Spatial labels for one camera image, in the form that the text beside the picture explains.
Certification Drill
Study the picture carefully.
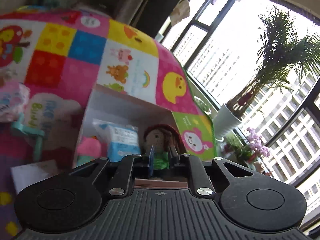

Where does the crochet doll with green dress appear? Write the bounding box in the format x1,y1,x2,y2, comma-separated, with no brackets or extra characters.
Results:
143,124,184,179

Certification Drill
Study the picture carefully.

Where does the blue tissue pack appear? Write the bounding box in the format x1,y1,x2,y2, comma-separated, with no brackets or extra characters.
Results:
93,119,141,162

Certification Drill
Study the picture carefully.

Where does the teal plastic crank handle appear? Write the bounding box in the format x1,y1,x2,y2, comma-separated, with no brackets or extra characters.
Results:
10,113,45,162

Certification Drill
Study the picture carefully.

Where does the pink lace cloth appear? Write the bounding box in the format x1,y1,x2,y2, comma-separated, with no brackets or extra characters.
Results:
1,81,30,122

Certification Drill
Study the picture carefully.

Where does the white ribbed plant pot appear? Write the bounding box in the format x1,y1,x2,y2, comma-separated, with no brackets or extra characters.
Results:
213,103,241,142

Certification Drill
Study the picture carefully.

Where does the pink cardboard box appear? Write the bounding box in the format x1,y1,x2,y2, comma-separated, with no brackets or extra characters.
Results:
68,85,188,197

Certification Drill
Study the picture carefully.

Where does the pink flowering plant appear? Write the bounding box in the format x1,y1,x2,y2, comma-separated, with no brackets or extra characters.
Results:
222,127,271,164

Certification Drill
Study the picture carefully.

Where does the colourful cartoon play mat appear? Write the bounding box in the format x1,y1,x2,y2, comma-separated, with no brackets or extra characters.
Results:
1,9,216,239

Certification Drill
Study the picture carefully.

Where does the potted palm plant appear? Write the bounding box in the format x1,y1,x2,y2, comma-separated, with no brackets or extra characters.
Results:
226,6,319,119

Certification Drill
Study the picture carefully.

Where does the green cloth on sofa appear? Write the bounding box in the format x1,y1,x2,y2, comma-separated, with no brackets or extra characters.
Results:
17,0,60,11

